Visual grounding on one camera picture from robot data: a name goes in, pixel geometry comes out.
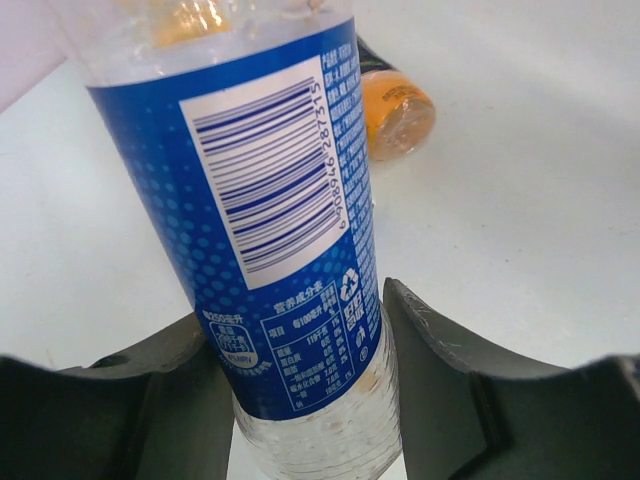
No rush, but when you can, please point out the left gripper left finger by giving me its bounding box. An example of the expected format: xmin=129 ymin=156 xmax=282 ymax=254
xmin=1 ymin=314 xmax=234 ymax=479

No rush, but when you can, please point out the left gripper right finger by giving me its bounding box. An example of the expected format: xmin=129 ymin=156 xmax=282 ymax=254
xmin=383 ymin=278 xmax=639 ymax=479

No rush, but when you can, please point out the clear Pepsi bottle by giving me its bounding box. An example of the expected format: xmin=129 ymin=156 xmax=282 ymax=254
xmin=50 ymin=1 xmax=401 ymax=479

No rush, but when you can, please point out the orange Pocari Sweat bottle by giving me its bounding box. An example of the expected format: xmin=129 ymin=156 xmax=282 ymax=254
xmin=357 ymin=38 xmax=436 ymax=161

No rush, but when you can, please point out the yellow juice bottle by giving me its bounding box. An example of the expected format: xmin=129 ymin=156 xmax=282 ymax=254
xmin=146 ymin=1 xmax=232 ymax=48

